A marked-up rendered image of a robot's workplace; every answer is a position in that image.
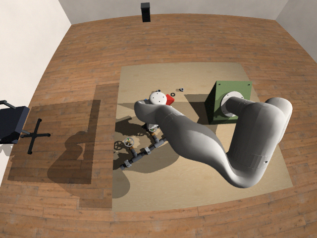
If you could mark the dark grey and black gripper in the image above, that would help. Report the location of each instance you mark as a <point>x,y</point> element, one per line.
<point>148,126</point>

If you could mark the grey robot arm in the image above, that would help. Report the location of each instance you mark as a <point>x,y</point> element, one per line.
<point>259,128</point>

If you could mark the dark red flat block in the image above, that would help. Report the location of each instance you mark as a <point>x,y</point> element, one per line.
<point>170,100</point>

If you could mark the grey t-shaped pipe manifold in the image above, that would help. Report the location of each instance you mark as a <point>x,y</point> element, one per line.
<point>136,156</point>

